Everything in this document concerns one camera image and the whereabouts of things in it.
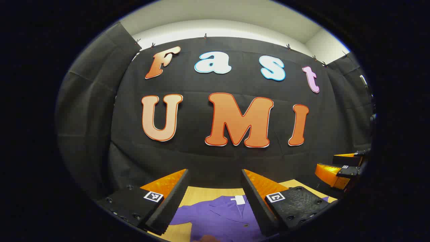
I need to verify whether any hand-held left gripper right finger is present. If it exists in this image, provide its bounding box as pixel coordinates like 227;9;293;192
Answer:
241;169;338;237

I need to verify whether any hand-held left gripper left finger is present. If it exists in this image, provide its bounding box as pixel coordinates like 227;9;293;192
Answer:
97;169;190;236

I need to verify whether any purple knit shirt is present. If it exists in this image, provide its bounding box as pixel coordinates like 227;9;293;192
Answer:
170;194;330;242

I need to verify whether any black backdrop cloth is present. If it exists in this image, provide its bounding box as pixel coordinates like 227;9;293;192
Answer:
55;22;373;200

